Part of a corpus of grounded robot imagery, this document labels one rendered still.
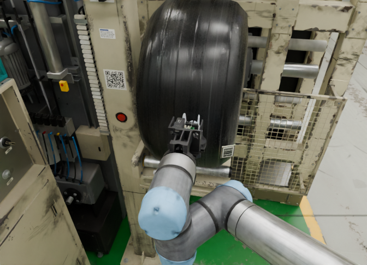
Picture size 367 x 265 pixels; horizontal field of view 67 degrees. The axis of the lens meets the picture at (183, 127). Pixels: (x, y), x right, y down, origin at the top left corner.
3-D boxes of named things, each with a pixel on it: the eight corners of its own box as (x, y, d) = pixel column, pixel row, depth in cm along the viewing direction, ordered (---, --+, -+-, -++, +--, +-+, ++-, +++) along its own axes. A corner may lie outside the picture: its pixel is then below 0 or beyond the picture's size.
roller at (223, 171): (140, 167, 109) (141, 155, 108) (143, 165, 113) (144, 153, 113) (230, 179, 104) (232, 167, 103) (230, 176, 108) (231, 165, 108)
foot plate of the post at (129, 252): (119, 265, 168) (119, 261, 165) (134, 225, 188) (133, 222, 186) (163, 273, 164) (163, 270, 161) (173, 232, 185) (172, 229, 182)
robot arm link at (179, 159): (192, 197, 54) (152, 191, 56) (195, 181, 58) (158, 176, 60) (194, 166, 51) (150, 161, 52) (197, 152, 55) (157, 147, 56)
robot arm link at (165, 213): (140, 243, 47) (129, 206, 43) (157, 197, 56) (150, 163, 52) (186, 247, 45) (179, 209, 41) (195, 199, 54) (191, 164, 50)
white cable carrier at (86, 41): (101, 134, 115) (73, 15, 86) (105, 127, 119) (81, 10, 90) (111, 135, 115) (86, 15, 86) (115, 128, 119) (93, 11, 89)
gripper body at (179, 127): (205, 118, 64) (197, 147, 54) (202, 148, 68) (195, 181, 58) (172, 115, 65) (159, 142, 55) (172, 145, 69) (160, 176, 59)
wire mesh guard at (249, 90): (164, 176, 184) (158, 81, 141) (164, 174, 185) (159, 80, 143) (307, 196, 171) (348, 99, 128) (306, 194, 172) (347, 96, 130)
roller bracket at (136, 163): (132, 178, 109) (130, 161, 103) (158, 119, 140) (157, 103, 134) (141, 180, 109) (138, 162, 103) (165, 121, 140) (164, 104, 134)
